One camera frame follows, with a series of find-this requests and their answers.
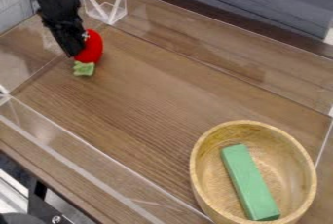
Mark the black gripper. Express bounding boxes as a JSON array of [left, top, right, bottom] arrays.
[[37, 0, 90, 56]]

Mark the red plush strawberry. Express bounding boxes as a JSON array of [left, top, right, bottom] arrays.
[[73, 29, 105, 76]]

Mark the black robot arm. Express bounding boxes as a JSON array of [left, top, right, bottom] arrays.
[[37, 0, 86, 57]]

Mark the wooden oval bowl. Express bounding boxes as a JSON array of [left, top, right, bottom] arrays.
[[189, 120, 317, 224]]

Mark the green rectangular block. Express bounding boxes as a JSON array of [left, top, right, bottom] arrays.
[[220, 144, 281, 221]]

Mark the clear acrylic corner bracket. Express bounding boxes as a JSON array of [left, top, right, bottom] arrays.
[[82, 0, 128, 25]]

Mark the clear acrylic enclosure wall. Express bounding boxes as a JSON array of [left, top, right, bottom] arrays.
[[0, 88, 213, 224]]

